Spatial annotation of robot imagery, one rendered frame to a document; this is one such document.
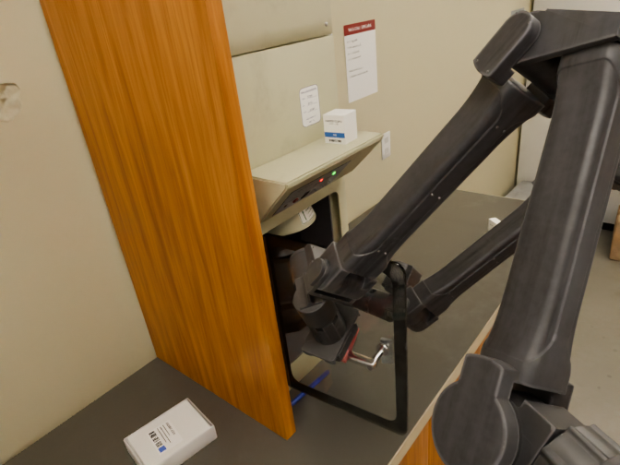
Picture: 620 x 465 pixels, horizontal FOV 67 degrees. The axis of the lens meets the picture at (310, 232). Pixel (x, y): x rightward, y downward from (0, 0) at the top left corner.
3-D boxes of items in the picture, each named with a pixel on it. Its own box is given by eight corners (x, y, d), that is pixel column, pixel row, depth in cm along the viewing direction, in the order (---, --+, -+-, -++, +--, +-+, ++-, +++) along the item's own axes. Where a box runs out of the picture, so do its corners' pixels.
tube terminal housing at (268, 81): (212, 360, 127) (135, 61, 93) (291, 299, 149) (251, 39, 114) (280, 399, 112) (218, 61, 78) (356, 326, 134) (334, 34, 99)
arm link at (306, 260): (324, 269, 66) (372, 284, 70) (312, 214, 74) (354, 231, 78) (281, 317, 72) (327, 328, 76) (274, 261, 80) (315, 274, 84)
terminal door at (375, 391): (286, 382, 110) (260, 231, 92) (409, 435, 94) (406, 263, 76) (284, 385, 110) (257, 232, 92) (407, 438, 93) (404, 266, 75)
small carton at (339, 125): (325, 143, 99) (322, 114, 96) (337, 136, 103) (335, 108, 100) (345, 145, 96) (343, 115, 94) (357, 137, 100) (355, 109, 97)
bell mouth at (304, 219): (228, 227, 113) (223, 206, 110) (277, 200, 125) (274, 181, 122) (281, 244, 102) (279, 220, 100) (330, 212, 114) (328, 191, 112)
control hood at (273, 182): (247, 223, 91) (239, 174, 87) (344, 169, 113) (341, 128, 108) (292, 236, 84) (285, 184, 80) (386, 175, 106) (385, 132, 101)
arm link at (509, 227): (579, 168, 82) (601, 204, 87) (558, 155, 86) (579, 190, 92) (390, 318, 92) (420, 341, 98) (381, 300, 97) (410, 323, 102)
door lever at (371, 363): (344, 341, 91) (343, 330, 90) (389, 356, 86) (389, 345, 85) (330, 358, 87) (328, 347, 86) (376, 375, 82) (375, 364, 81)
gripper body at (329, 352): (304, 354, 80) (288, 333, 75) (330, 304, 85) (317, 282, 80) (336, 367, 77) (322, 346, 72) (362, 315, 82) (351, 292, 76)
